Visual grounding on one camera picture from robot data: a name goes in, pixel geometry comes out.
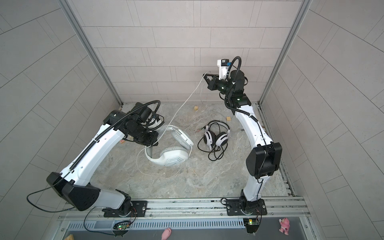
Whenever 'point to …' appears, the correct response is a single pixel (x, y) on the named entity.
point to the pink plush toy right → (285, 225)
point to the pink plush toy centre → (166, 234)
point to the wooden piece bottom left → (70, 237)
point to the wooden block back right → (228, 118)
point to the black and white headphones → (215, 138)
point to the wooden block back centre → (196, 107)
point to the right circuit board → (252, 225)
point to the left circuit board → (122, 225)
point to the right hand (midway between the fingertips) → (203, 75)
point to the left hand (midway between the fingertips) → (161, 142)
